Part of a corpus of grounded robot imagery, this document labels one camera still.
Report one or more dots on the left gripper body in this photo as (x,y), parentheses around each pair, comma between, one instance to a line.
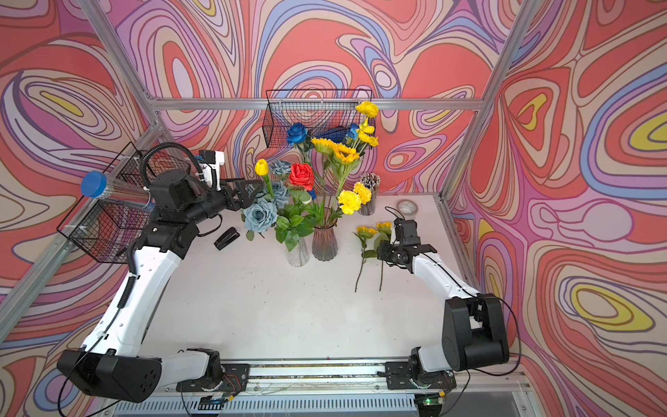
(231,204)

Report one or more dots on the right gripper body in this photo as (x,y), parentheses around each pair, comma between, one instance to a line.
(389,252)

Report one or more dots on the yellow tulip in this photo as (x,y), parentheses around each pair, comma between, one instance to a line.
(262,170)

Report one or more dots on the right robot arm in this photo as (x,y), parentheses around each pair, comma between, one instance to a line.
(473,333)

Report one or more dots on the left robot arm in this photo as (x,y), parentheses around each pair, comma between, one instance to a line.
(186,190)

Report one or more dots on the pink ribbed glass vase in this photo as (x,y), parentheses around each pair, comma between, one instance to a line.
(325,245)

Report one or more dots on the clear textured glass vase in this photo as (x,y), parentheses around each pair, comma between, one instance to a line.
(299,256)

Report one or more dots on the red rose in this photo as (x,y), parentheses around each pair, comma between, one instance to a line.
(302,175)

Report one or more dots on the black stapler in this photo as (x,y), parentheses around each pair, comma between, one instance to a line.
(226,238)

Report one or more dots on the clear tape roll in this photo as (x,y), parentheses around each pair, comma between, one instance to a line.
(407,208)

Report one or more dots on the yellow carnation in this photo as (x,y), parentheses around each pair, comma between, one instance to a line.
(350,201)

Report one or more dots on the tall sunflower bunch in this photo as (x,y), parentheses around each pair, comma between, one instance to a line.
(341,153)

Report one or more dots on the tall yellow flower sprig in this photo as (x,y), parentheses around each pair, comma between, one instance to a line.
(366,131)

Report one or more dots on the tube with blue cap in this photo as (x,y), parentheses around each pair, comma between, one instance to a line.
(97,185)

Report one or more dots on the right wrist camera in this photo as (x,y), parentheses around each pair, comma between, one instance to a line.
(406,233)

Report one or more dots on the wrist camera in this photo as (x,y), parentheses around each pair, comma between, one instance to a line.
(406,233)
(211,163)

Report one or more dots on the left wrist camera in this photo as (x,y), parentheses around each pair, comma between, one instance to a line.
(211,163)

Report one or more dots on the back wire basket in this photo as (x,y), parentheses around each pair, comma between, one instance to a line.
(328,113)

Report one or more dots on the wire basket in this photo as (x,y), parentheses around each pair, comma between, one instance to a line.
(101,229)
(328,113)

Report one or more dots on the left wire basket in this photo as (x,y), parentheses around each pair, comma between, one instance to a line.
(101,229)

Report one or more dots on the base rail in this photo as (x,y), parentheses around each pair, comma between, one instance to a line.
(371,387)

